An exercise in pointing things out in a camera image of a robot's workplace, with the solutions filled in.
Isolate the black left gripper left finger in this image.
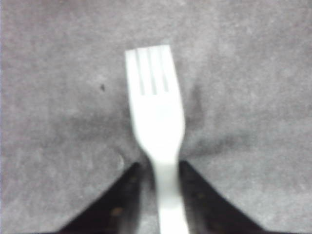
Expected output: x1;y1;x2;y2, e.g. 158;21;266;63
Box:
57;161;142;234

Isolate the white plastic fork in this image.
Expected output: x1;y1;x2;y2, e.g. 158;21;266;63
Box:
124;45;189;234

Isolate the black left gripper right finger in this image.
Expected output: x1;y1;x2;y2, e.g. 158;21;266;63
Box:
178;160;266;234

